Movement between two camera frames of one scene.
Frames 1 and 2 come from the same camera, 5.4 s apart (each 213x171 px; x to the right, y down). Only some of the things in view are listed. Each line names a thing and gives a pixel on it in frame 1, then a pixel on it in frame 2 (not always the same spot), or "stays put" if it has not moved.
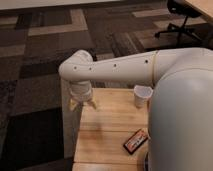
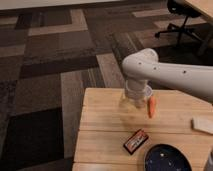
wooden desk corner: x=205 y=6 stays put
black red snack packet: x=136 y=141 stays put
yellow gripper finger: x=90 y=101 → x=140 y=103
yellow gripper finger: x=73 y=104 → x=124 y=99
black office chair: x=184 y=9 stays put
